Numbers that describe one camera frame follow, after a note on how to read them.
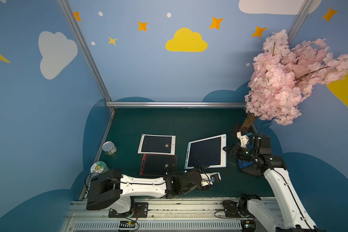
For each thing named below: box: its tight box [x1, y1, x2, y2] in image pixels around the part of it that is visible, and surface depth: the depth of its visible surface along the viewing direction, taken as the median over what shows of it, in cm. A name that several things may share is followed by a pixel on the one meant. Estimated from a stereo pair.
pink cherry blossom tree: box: [241, 29, 348, 132], surface depth 65 cm
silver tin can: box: [101, 140, 117, 156], surface depth 95 cm
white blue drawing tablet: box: [184, 133, 228, 170], surface depth 87 cm
